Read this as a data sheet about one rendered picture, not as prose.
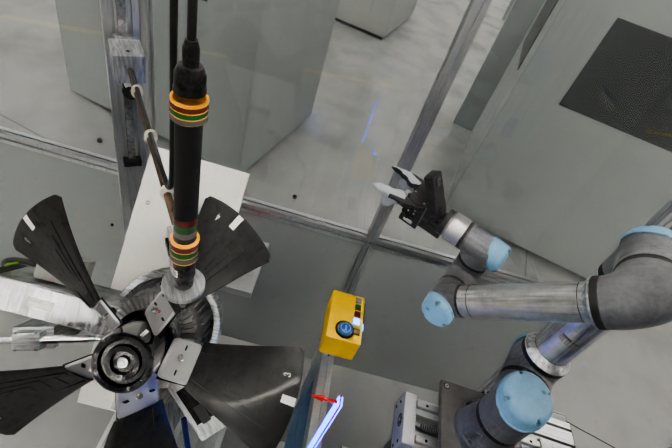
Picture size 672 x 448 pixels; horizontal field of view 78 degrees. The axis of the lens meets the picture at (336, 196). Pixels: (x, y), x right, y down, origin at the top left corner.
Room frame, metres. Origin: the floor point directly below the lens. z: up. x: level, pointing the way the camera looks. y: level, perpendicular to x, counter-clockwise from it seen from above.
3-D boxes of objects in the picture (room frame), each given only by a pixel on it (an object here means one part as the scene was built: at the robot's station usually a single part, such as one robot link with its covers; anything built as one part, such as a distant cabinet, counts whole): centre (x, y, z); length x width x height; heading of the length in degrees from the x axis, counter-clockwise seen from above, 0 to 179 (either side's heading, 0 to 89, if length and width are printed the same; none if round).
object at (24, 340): (0.38, 0.54, 1.08); 0.07 x 0.04 x 0.06; 105
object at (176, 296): (0.41, 0.20, 1.50); 0.09 x 0.07 x 0.10; 40
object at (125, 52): (0.88, 0.59, 1.54); 0.10 x 0.07 x 0.08; 40
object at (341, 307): (0.72, -0.14, 1.02); 0.16 x 0.10 x 0.11; 5
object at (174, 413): (0.40, 0.23, 0.91); 0.12 x 0.08 x 0.12; 5
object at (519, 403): (0.55, -0.56, 1.20); 0.13 x 0.12 x 0.14; 155
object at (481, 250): (0.77, -0.38, 1.43); 0.11 x 0.08 x 0.09; 65
